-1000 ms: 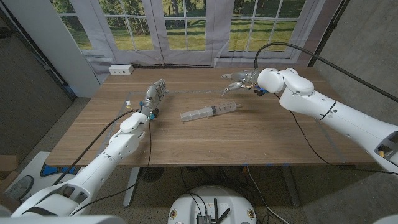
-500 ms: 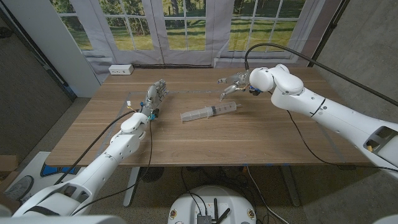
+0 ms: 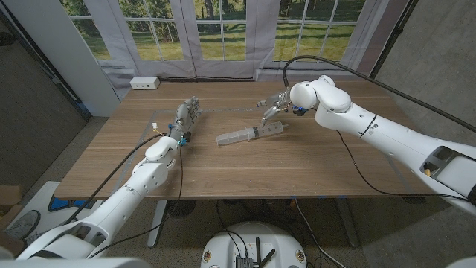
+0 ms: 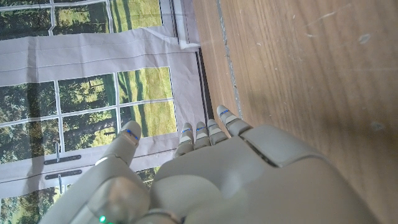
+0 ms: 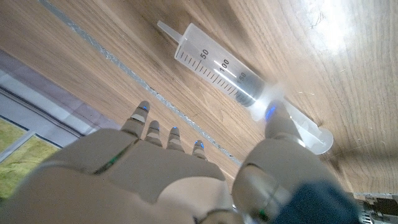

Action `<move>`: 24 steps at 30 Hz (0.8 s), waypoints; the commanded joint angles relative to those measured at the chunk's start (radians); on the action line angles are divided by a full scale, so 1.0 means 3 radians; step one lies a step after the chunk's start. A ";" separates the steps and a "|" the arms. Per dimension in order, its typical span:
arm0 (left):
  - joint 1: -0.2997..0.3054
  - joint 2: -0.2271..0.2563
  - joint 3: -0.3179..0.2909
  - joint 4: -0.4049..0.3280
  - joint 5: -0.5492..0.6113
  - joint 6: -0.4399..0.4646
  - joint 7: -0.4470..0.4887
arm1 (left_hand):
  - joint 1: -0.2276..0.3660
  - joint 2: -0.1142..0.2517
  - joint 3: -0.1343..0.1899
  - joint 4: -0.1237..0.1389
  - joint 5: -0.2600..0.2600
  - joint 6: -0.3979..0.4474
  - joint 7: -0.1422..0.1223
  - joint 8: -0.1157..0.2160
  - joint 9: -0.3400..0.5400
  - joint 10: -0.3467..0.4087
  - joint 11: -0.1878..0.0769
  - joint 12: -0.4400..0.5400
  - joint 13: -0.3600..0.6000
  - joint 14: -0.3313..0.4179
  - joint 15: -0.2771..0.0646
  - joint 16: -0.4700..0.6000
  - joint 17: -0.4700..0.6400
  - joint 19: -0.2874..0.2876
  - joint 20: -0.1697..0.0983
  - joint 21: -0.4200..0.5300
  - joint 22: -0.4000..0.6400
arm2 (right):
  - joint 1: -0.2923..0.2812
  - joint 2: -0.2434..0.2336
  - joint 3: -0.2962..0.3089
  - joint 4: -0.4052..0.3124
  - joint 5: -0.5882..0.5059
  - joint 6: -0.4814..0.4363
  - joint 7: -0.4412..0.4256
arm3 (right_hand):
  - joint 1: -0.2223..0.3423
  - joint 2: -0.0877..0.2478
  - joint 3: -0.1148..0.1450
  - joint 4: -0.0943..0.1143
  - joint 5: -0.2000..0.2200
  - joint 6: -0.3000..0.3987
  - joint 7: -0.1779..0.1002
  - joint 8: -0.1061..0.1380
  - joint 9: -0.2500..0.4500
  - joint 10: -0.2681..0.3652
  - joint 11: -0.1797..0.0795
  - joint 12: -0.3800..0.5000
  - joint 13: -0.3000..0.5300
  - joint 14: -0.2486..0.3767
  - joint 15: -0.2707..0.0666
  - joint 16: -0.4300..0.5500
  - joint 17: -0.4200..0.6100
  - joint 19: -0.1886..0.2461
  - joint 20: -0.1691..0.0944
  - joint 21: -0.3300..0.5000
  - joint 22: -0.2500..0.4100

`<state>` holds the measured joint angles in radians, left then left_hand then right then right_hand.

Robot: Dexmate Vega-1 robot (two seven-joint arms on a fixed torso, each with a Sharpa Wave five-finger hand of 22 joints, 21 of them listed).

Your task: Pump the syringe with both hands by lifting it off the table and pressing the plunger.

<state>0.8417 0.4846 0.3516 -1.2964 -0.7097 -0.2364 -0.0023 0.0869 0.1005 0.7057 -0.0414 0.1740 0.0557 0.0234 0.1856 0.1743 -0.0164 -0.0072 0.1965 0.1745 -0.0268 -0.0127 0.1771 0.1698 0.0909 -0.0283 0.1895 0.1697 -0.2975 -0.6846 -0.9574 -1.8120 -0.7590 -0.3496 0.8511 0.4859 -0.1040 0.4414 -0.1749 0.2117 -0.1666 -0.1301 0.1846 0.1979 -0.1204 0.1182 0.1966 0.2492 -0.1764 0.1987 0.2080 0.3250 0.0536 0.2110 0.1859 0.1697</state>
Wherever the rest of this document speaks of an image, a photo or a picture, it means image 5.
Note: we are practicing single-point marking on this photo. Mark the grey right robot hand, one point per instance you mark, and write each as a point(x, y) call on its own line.
point(149, 174)

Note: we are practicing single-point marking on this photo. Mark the large clear plastic syringe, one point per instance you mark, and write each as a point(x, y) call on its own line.
point(211, 65)

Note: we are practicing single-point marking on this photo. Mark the grey tape outline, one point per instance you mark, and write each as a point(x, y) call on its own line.
point(130, 73)

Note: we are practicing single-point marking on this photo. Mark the printed window backdrop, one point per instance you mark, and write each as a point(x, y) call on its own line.
point(18, 149)

